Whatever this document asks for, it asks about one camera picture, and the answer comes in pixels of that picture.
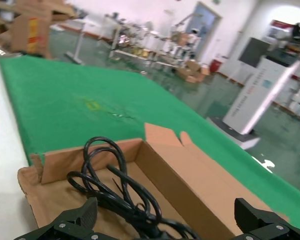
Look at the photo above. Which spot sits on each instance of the large cardboard box red print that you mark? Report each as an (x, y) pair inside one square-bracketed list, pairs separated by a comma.
[(30, 30)]

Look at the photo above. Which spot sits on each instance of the flat closed cardboard box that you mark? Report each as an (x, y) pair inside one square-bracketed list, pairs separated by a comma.
[(187, 76)]

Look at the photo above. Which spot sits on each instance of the green exit sign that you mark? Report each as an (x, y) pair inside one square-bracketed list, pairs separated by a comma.
[(216, 1)]

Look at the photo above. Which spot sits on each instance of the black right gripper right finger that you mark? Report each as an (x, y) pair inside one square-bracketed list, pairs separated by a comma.
[(260, 222)]

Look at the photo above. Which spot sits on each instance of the cardboard box with torn corner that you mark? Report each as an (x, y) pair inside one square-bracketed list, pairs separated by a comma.
[(190, 180)]

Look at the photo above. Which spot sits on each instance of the dark display screen on stand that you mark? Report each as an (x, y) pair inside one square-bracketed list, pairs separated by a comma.
[(253, 52)]

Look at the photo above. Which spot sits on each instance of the green table cloth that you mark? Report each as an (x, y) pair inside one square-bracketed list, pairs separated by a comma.
[(65, 95)]

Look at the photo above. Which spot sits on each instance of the yellow tape square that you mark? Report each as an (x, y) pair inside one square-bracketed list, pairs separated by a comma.
[(93, 105)]

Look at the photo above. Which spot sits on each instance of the wall poster with red header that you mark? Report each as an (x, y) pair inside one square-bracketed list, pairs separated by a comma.
[(280, 30)]

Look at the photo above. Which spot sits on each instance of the glass doorway frame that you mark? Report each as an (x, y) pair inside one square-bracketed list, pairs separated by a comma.
[(207, 25)]

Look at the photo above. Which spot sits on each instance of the open cardboard box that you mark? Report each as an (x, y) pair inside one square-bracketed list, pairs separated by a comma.
[(196, 67)]

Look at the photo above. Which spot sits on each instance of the clear tape scraps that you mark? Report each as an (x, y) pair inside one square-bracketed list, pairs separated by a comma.
[(120, 115)]

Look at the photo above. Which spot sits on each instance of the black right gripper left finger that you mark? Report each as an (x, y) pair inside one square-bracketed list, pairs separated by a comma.
[(72, 225)]

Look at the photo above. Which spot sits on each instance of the small white round-head robot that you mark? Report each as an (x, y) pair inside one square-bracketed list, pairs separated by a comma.
[(193, 37)]

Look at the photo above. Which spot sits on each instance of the white pipe rack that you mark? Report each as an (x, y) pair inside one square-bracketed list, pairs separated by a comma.
[(145, 40)]

